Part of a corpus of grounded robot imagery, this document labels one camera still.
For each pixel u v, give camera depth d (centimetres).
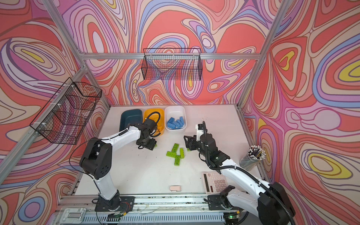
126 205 72
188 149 93
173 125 104
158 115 84
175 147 93
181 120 107
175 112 112
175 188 77
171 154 91
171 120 108
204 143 58
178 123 104
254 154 74
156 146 87
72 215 69
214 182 79
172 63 95
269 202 40
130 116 110
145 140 75
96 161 48
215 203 72
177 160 89
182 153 91
